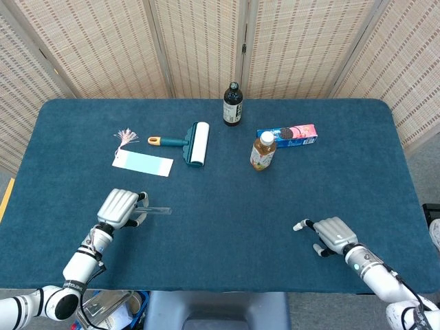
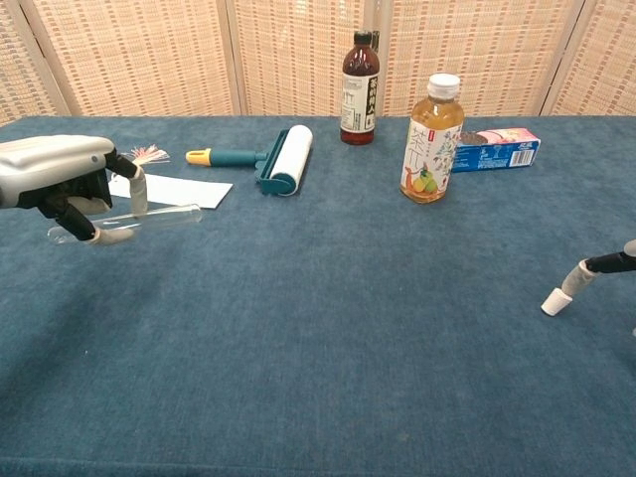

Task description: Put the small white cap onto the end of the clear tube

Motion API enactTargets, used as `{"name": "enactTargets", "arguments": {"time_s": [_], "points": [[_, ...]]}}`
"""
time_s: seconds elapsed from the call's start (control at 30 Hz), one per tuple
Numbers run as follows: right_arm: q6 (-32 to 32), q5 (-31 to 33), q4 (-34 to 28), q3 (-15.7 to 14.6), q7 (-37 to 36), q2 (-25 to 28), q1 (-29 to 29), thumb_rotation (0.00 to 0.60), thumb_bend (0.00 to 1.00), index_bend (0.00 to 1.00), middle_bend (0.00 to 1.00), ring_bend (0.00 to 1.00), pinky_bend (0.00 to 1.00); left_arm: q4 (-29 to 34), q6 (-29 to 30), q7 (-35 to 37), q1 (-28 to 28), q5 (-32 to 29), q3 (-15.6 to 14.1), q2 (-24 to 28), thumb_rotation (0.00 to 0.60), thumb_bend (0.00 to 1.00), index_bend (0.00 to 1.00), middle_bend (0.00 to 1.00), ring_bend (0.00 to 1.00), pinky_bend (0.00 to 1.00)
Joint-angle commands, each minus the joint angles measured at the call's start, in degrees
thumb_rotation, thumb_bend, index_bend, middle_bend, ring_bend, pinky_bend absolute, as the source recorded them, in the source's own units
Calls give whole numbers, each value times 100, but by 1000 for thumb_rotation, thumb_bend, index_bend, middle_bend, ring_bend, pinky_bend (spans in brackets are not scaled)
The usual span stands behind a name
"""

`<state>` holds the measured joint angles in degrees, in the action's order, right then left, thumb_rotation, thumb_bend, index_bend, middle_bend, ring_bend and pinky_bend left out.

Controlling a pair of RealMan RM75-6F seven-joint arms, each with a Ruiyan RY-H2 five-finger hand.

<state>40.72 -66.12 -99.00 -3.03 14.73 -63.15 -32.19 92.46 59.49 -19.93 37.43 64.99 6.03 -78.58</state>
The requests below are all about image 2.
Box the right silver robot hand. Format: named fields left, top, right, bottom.
left=560, top=238, right=636, bottom=299

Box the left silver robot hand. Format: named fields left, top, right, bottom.
left=0, top=134, right=149, bottom=247

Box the white tapered stopper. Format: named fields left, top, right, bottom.
left=540, top=287, right=572, bottom=317

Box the transparent glass test tube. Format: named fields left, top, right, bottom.
left=47, top=203, right=204, bottom=245

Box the white paper bookmark with tassel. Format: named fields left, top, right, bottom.
left=107, top=143, right=235, bottom=211

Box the woven bamboo folding screen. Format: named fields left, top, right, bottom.
left=0, top=0, right=636, bottom=126

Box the blue pink cookie box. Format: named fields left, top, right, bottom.
left=450, top=127, right=542, bottom=174

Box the yellow tea bottle white cap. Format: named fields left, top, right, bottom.
left=399, top=73, right=466, bottom=206

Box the green lint roller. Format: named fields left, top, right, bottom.
left=185, top=124, right=315, bottom=198

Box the dark tea bottle black cap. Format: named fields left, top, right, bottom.
left=339, top=30, right=378, bottom=147

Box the blue table cloth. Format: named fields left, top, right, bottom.
left=0, top=115, right=636, bottom=477

